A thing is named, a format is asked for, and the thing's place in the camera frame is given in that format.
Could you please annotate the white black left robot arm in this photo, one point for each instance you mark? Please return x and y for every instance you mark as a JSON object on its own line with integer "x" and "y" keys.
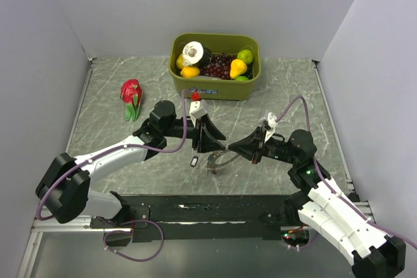
{"x": 65, "y": 189}

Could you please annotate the aluminium rail frame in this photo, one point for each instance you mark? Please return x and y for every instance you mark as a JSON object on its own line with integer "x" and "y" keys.
{"x": 82, "y": 223}

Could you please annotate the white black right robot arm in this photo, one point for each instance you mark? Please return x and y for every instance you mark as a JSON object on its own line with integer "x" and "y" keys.
{"x": 322, "y": 205}

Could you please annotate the green lime toy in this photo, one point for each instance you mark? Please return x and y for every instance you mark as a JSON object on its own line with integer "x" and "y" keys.
{"x": 246, "y": 56}

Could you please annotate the yellow pear toy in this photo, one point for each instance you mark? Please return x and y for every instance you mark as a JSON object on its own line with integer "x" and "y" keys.
{"x": 238, "y": 67}

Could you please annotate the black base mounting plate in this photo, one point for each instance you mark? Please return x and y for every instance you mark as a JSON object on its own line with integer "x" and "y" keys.
{"x": 197, "y": 217}

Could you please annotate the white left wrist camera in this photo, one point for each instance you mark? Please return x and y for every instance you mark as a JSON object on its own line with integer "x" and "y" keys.
{"x": 198, "y": 108}

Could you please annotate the orange yellow mango toy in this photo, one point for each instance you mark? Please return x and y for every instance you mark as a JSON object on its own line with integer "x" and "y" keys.
{"x": 190, "y": 71}

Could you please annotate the yellow lemon toy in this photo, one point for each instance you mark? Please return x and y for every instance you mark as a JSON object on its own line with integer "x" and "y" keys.
{"x": 179, "y": 62}

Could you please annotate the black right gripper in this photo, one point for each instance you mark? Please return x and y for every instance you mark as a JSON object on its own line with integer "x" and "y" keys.
{"x": 250, "y": 146}

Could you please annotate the red dragon fruit toy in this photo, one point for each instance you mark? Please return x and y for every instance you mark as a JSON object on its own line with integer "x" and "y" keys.
{"x": 131, "y": 93}

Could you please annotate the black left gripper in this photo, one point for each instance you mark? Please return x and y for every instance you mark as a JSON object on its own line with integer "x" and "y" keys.
{"x": 204, "y": 143}

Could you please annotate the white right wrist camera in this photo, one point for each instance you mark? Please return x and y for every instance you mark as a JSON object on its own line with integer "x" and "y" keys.
{"x": 269, "y": 123}

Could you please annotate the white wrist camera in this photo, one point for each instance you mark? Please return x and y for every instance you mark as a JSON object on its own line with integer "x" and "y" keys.
{"x": 198, "y": 108}
{"x": 269, "y": 123}

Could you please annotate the olive green plastic bin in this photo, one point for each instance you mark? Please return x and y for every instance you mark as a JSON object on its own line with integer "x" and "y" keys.
{"x": 216, "y": 89}

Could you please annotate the white black cylinder roll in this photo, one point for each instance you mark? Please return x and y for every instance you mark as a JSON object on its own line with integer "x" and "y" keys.
{"x": 196, "y": 54}

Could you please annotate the green fruit toy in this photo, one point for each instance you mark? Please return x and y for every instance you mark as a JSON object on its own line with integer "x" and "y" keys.
{"x": 242, "y": 78}

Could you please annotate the dark red grape bunch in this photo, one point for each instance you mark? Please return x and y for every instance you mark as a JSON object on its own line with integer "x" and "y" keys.
{"x": 219, "y": 66}

